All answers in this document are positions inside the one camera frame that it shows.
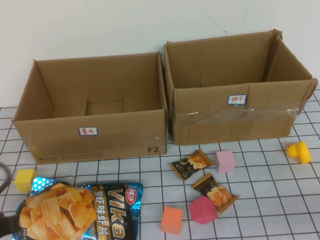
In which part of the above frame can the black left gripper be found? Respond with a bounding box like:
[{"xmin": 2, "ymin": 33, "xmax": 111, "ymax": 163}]
[{"xmin": 0, "ymin": 212, "xmax": 21, "ymax": 236}]

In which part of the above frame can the blue shrimp chips bag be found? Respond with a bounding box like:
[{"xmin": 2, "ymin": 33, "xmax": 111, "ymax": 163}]
[{"xmin": 14, "ymin": 176, "xmax": 144, "ymax": 240}]

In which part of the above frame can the brown biscuit snack packet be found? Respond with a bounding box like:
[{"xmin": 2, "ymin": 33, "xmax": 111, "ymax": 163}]
[
  {"xmin": 170, "ymin": 149, "xmax": 215, "ymax": 181},
  {"xmin": 191, "ymin": 172, "xmax": 240, "ymax": 214}
]

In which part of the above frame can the yellow foam cube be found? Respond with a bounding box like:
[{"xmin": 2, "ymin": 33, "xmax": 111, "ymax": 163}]
[{"xmin": 14, "ymin": 168, "xmax": 39, "ymax": 193}]

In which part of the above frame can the cardboard box with F2 print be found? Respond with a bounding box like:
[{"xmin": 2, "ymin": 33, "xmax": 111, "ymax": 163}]
[{"xmin": 11, "ymin": 51, "xmax": 169, "ymax": 166}]

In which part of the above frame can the white grid table cover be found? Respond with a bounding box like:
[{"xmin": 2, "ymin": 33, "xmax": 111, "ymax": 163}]
[{"xmin": 0, "ymin": 88, "xmax": 320, "ymax": 240}]

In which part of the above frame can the orange foam cube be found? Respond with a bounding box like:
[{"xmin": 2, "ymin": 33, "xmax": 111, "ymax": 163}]
[{"xmin": 160, "ymin": 206, "xmax": 184, "ymax": 235}]

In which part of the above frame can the red foam cube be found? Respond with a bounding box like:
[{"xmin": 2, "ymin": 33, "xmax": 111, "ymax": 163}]
[{"xmin": 189, "ymin": 195, "xmax": 218, "ymax": 225}]

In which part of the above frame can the pink foam cube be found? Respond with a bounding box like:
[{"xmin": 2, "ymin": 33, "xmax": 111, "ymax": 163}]
[{"xmin": 215, "ymin": 150, "xmax": 236, "ymax": 174}]

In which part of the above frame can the cardboard box with clear tape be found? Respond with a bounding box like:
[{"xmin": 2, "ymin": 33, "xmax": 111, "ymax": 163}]
[{"xmin": 163, "ymin": 28, "xmax": 319, "ymax": 146}]

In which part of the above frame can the yellow rubber duck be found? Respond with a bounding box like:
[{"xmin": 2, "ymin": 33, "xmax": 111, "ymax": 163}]
[{"xmin": 285, "ymin": 140, "xmax": 312, "ymax": 165}]

